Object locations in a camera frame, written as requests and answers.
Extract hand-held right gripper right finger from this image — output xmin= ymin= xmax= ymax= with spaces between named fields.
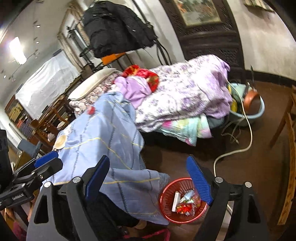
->
xmin=186 ymin=155 xmax=270 ymax=241

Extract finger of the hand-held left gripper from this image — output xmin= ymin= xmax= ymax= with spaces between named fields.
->
xmin=11 ymin=151 xmax=59 ymax=177
xmin=13 ymin=159 xmax=64 ymax=186

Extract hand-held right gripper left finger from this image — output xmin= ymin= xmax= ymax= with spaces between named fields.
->
xmin=26 ymin=155 xmax=110 ymax=241

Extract silver and blue wrapper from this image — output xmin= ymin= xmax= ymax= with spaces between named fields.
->
xmin=180 ymin=188 xmax=197 ymax=204

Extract round beige object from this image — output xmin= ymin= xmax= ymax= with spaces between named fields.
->
xmin=52 ymin=135 xmax=67 ymax=151

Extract white packet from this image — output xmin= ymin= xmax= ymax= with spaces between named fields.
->
xmin=171 ymin=191 xmax=181 ymax=212

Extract red and silver wrapper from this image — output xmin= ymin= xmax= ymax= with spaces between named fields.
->
xmin=176 ymin=203 xmax=195 ymax=216

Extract red plastic basket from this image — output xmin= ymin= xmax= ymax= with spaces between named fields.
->
xmin=158 ymin=177 xmax=209 ymax=224

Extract grey chair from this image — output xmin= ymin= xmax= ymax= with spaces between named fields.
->
xmin=17 ymin=138 xmax=43 ymax=158

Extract wooden table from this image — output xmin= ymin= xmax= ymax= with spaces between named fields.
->
xmin=30 ymin=93 xmax=78 ymax=145

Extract light blue checked blanket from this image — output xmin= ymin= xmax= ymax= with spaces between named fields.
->
xmin=39 ymin=91 xmax=170 ymax=226

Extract wooden bookshelf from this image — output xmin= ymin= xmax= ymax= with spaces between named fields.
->
xmin=4 ymin=95 xmax=33 ymax=141

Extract pastel tie-dye bedding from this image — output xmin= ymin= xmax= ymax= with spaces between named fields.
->
xmin=159 ymin=114 xmax=212 ymax=147

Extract white lace cloth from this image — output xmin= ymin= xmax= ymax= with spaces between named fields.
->
xmin=15 ymin=53 xmax=82 ymax=120

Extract dark floral bedsheet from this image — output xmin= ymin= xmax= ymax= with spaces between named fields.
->
xmin=69 ymin=71 xmax=124 ymax=117

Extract cream pillow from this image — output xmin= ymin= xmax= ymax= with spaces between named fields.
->
xmin=67 ymin=68 xmax=117 ymax=102

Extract purple floral quilt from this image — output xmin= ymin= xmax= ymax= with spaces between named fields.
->
xmin=135 ymin=54 xmax=233 ymax=133

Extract light blue plastic basin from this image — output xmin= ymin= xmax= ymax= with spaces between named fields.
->
xmin=227 ymin=83 xmax=265 ymax=127

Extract copper pan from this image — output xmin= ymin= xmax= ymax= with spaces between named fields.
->
xmin=243 ymin=90 xmax=261 ymax=115

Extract plain lilac cloth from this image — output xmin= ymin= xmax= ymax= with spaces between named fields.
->
xmin=114 ymin=76 xmax=153 ymax=110

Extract wooden chair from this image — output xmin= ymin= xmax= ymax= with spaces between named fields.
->
xmin=269 ymin=84 xmax=296 ymax=226

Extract ceiling light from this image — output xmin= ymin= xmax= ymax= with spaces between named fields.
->
xmin=9 ymin=37 xmax=27 ymax=65

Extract red patterned cloth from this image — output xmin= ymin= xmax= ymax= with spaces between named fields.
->
xmin=121 ymin=64 xmax=160 ymax=91

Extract beige curtain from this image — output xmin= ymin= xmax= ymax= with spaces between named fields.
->
xmin=56 ymin=0 xmax=93 ymax=73

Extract orange board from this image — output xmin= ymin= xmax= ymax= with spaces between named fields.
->
xmin=101 ymin=52 xmax=127 ymax=66

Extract carved dark wooden screen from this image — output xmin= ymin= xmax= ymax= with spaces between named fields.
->
xmin=159 ymin=0 xmax=246 ymax=82

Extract black padded jacket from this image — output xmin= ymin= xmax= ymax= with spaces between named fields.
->
xmin=82 ymin=0 xmax=159 ymax=59

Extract framed landscape painting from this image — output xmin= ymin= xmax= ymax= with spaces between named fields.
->
xmin=173 ymin=0 xmax=223 ymax=27

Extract grey straps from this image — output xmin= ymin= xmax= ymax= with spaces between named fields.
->
xmin=220 ymin=115 xmax=244 ymax=146

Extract white cable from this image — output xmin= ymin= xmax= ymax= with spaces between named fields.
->
xmin=213 ymin=78 xmax=253 ymax=177

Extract wall picture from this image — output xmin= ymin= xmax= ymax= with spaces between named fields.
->
xmin=242 ymin=0 xmax=276 ymax=12

